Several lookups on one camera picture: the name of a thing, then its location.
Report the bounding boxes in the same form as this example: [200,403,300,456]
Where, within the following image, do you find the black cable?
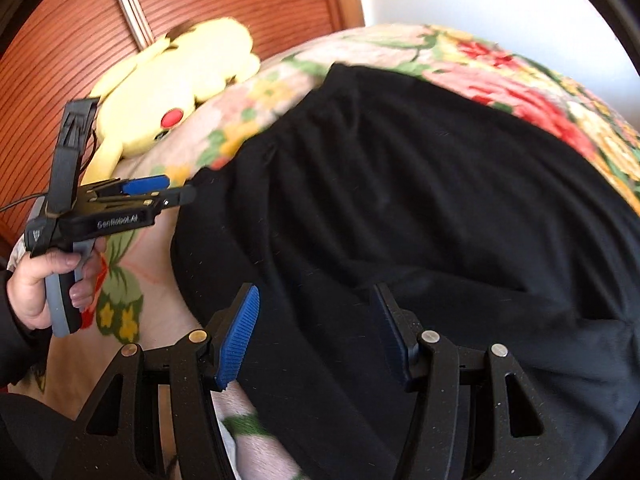
[0,192,48,213]

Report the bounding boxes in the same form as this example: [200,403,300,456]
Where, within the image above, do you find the wooden headboard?
[0,0,366,256]

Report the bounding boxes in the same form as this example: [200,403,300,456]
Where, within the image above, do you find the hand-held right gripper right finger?
[369,282,586,480]

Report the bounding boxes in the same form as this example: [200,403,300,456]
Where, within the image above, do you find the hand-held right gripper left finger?
[52,282,262,480]

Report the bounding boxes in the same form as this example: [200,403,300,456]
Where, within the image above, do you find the person's left hand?
[5,237,108,332]

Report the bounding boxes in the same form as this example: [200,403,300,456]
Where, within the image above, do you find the floral blanket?
[7,22,640,480]

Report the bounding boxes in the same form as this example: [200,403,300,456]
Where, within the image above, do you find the black pants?
[170,62,640,480]

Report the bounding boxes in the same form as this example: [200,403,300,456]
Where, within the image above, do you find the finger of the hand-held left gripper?
[87,184,198,213]
[95,174,172,197]

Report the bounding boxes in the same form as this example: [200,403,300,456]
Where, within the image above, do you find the yellow plush toy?
[80,17,262,186]

